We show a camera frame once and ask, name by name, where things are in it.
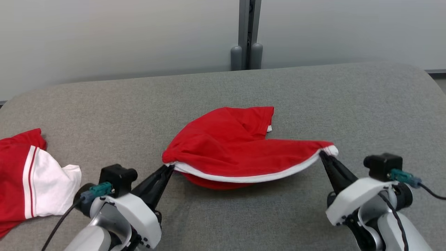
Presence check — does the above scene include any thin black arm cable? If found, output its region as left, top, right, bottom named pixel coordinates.
left=378, top=192, right=409, bottom=251

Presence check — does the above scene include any right camera cable teal plug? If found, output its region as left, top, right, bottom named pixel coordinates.
left=390, top=169, right=446, bottom=201

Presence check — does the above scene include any red shorts white trim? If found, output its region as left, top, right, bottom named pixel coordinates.
left=162, top=106, right=339, bottom=190

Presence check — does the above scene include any grey rounded post foot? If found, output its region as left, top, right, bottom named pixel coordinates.
left=230, top=46, right=243, bottom=71
left=250, top=43, right=263, bottom=70

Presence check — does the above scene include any camera cable teal plug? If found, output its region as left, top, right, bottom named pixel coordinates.
left=390, top=169, right=446, bottom=201
left=41, top=181, right=114, bottom=251

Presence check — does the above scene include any red white basketball jersey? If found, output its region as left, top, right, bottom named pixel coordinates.
left=0, top=128, right=82, bottom=239

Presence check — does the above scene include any grey metal partition post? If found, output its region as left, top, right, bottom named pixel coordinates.
left=238, top=0, right=262, bottom=70

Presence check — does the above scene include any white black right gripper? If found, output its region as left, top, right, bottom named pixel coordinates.
left=320, top=152, right=396, bottom=226

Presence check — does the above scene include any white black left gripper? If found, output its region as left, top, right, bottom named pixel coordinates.
left=100, top=165, right=174, bottom=251

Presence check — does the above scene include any left camera cable teal plug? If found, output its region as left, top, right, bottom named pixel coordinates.
left=41, top=181, right=114, bottom=251

